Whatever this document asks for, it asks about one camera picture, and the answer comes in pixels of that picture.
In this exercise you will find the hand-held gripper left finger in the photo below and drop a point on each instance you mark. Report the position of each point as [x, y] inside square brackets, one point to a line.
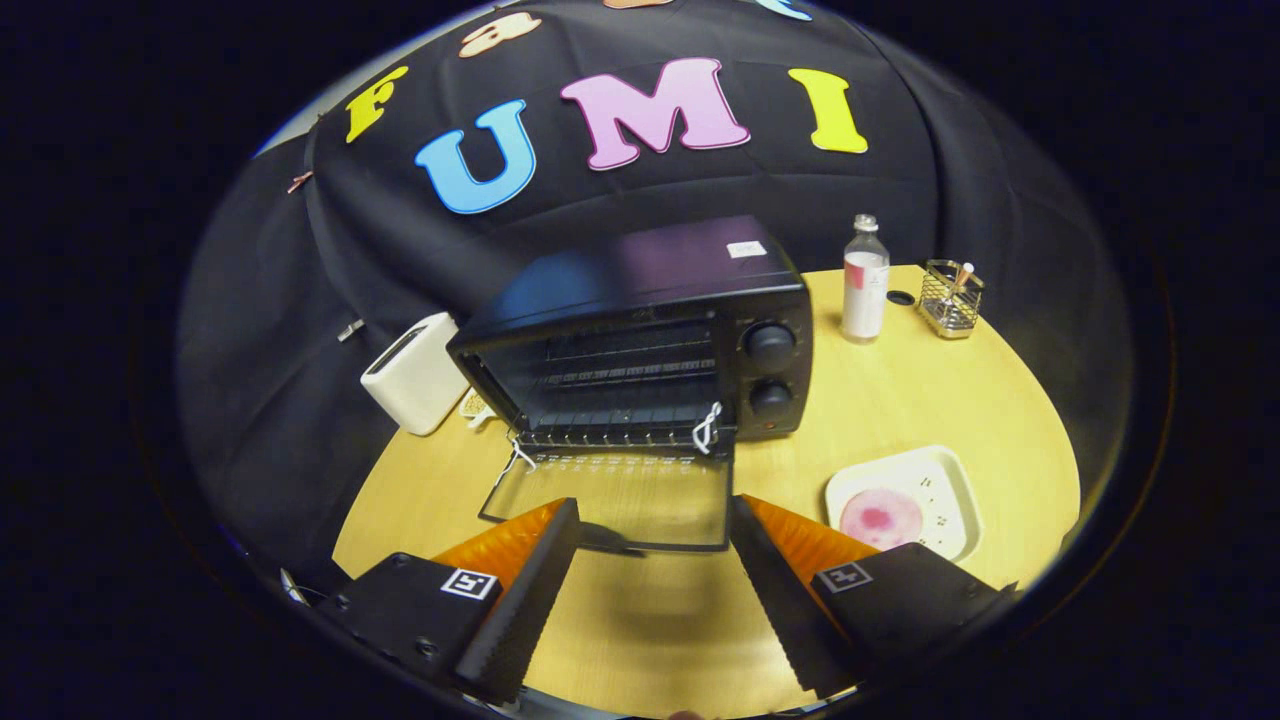
[525, 600]

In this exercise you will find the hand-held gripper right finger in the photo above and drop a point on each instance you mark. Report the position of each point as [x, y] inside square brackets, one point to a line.
[785, 600]

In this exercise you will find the pink round meat slice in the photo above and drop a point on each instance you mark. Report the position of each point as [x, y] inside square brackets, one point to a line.
[880, 518]

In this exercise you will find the cream square plate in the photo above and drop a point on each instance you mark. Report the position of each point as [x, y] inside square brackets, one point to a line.
[950, 490]

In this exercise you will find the black toaster oven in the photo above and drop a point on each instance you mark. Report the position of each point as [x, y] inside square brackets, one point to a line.
[640, 270]

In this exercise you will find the white bread toaster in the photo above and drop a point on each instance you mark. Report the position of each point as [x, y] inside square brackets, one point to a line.
[415, 385]

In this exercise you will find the small dish of seeds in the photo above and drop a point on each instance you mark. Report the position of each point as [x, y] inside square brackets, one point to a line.
[477, 405]

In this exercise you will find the clear bottle with pink label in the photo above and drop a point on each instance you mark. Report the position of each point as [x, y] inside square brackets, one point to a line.
[864, 290]

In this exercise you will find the silver metal clip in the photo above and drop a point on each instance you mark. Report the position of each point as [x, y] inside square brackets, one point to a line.
[350, 330]

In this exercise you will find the black backdrop cloth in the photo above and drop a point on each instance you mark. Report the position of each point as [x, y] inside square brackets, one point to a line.
[400, 240]

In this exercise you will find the copper clothes clip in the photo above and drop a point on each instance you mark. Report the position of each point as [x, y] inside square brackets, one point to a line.
[299, 181]

